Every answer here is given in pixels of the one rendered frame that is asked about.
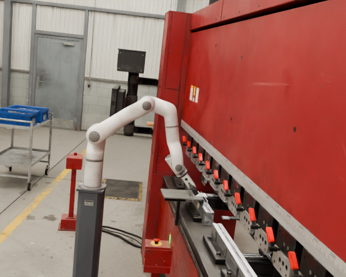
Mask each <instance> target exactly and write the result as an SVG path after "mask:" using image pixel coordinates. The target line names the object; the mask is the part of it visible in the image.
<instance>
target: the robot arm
mask: <svg viewBox="0 0 346 277"><path fill-rule="evenodd" d="M149 112H154V113H157V114H159V115H162V116H163V117H164V121H165V132H166V141H167V144H168V148H169V151H170V154H169V155H168V156H167V157H166V158H165V160H166V162H167V164H168V165H169V166H170V168H171V169H172V171H173V172H174V173H175V175H176V176H177V177H178V178H181V179H182V180H183V182H184V183H185V184H186V185H187V187H188V188H189V189H191V190H192V192H193V193H194V195H195V196H196V195H197V194H199V192H198V191H197V189H196V188H195V187H194V185H195V184H194V182H193V181H192V179H191V178H190V177H189V175H188V174H187V172H188V171H187V169H186V167H185V166H184V164H183V153H182V147H181V144H180V136H179V129H178V117H177V109H176V107H175V106H174V105H173V104H172V103H170V102H167V101H164V100H162V99H159V98H156V97H153V96H143V97H142V98H141V99H140V100H139V101H137V102H136V103H134V104H132V105H130V106H128V107H126V108H124V109H123V110H121V111H119V112H117V113H116V114H114V115H112V116H111V117H110V118H108V119H106V120H105V121H103V122H101V123H96V124H93V125H92V126H91V127H90V128H89V129H88V130H87V132H86V139H87V141H88V143H87V148H86V158H85V172H84V179H81V182H80V183H79V184H78V187H79V188H81V189H84V190H90V191H99V190H104V189H105V188H106V187H107V185H106V184H105V183H104V182H102V172H103V159H104V149H105V142H106V139H107V138H108V137H109V136H110V135H112V134H113V133H114V132H116V131H118V130H119V129H120V128H122V127H123V126H125V125H127V124H129V123H130V122H132V121H134V120H136V119H138V118H140V117H142V116H144V115H146V114H148V113H149Z"/></svg>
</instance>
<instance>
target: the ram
mask: <svg viewBox="0 0 346 277"><path fill-rule="evenodd" d="M191 85H192V86H193V93H194V87H196V90H197V88H199V94H198V102H197V103H196V102H195V99H196V90H195V95H193V93H192V100H190V99H189V98H190V93H191ZM193 97H194V101H193ZM182 120H183V121H184V122H185V123H186V124H188V125H189V126H190V127H191V128H192V129H193V130H194V131H195V132H197V133H198V134H199V135H200V136H201V137H202V138H203V139H205V140H206V141H207V142H208V143H209V144H211V145H212V146H213V147H214V148H215V149H216V150H217V151H218V152H220V153H221V154H222V155H223V156H224V157H225V158H226V159H227V160H229V161H230V162H231V163H232V164H233V165H234V166H235V167H236V168H238V169H239V170H240V171H241V172H242V173H243V174H244V175H245V176H247V177H248V178H249V179H250V180H251V181H252V182H253V183H255V184H256V185H257V186H258V187H259V188H260V189H262V190H263V191H264V192H265V193H266V194H267V195H268V196H269V197H271V198H272V199H273V200H274V201H275V202H276V203H277V204H278V205H280V206H281V207H282V208H283V209H284V210H285V211H286V212H287V213H289V214H290V215H291V216H292V217H293V218H294V219H295V220H296V221H298V222H299V223H300V224H301V225H302V226H303V227H305V228H306V229H307V230H308V231H309V232H310V233H311V234H313V235H314V236H315V237H316V238H317V239H318V240H319V241H320V242H322V243H323V244H324V245H325V246H326V247H327V248H328V249H329V250H331V251H332V252H333V253H334V254H335V255H336V256H337V257H338V258H340V259H341V260H342V261H343V262H344V263H345V264H346V0H328V1H324V2H319V3H315V4H311V5H306V6H303V7H299V8H294V9H290V10H285V11H282V12H278V13H273V14H269V15H264V16H260V17H257V18H252V19H248V20H244V21H239V22H236V23H232V24H227V25H223V26H219V27H214V28H211V29H207V30H203V31H198V32H194V33H192V34H191V43H190V49H189V58H188V67H187V77H186V86H185V96H184V101H183V111H182ZM181 126H182V127H183V128H184V129H185V130H186V131H187V132H188V133H189V134H190V135H191V136H192V137H193V138H194V139H195V140H196V141H197V142H198V143H199V144H200V145H201V146H202V147H203V148H204V149H205V150H206V151H207V152H208V153H209V154H210V155H211V156H212V157H213V158H214V159H215V160H216V161H217V162H218V163H219V164H220V165H221V166H222V167H223V168H224V169H225V170H226V171H227V172H228V173H229V174H230V175H231V176H232V177H233V178H234V179H235V180H236V181H237V182H238V183H240V184H241V185H242V186H243V187H244V188H245V189H246V190H247V191H248V192H249V193H250V194H251V195H252V196H253V197H254V198H255V199H256V200H257V201H258V202H259V203H260V204H261V205H262V206H263V207H264V208H265V209H266V210H267V211H268V212H269V213H270V214H271V215H272V216H273V217H274V218H275V219H276V220H277V221H278V222H279V223H280V224H281V225H282V226H283V227H284V228H285V229H286V230H287V231H288V232H289V233H290V234H291V235H292V236H293V237H294V238H295V239H296V240H297V241H298V242H299V243H300V244H301V245H303V246H304V247H305V248H306V249H307V250H308V251H309V252H310V253H311V254H312V255H313V256H314V257H315V258H316V259H317V260H318V261H319V262H320V263H321V264H322V265H323V266H324V267H325V268H326V269H327V270H328V271H329V272H330V273H331V274H332V275H333V276H334V277H346V276H345V275H343V274H342V273H341V272H340V271H339V270H338V269H337V268H336V267H335V266H334V265H333V264H332V263H331V262H330V261H329V260H328V259H326V258H325V257H324V256H323V255H322V254H321V253H320V252H319V251H318V250H317V249H316V248H315V247H314V246H313V245H312V244H310V243H309V242H308V241H307V240H306V239H305V238H304V237H303V236H302V235H301V234H300V233H299V232H297V231H296V229H295V228H293V227H292V226H291V225H290V224H289V223H288V222H287V221H286V220H284V219H283V218H282V217H281V216H280V215H279V214H278V213H277V212H276V211H275V210H274V209H273V208H272V207H271V206H270V205H269V204H267V203H266V202H265V201H264V200H263V199H262V198H261V197H260V196H259V195H258V194H257V193H256V192H255V191H254V190H253V189H251V188H250V187H249V186H248V185H247V184H246V183H245V182H244V181H243V180H242V179H241V178H240V177H239V176H238V175H237V174H236V173H234V172H233V171H232V170H231V169H230V168H229V167H228V166H227V165H226V164H225V163H224V162H223V161H222V160H221V159H220V158H219V157H217V156H216V155H215V154H214V153H213V152H212V151H211V150H210V149H209V148H208V147H207V146H206V145H205V144H204V143H203V142H202V141H200V140H199V139H198V138H197V137H196V136H195V135H194V134H193V133H191V132H190V131H189V130H188V129H187V128H186V127H185V126H184V125H183V124H182V123H181Z"/></svg>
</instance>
